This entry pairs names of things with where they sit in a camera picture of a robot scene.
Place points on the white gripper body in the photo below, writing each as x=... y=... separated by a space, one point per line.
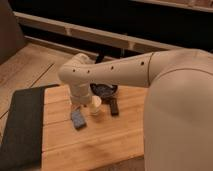
x=81 y=100

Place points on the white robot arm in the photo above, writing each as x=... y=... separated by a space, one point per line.
x=178 y=109

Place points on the dark ceramic bowl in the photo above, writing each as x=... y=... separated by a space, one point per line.
x=104 y=91

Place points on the white paper cup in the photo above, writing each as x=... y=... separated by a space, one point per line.
x=94 y=106

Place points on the black remote control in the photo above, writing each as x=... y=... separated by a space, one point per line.
x=113 y=107

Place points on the dark grey mat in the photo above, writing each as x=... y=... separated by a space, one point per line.
x=22 y=138

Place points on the wooden shelf rail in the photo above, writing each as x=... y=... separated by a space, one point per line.
x=94 y=35

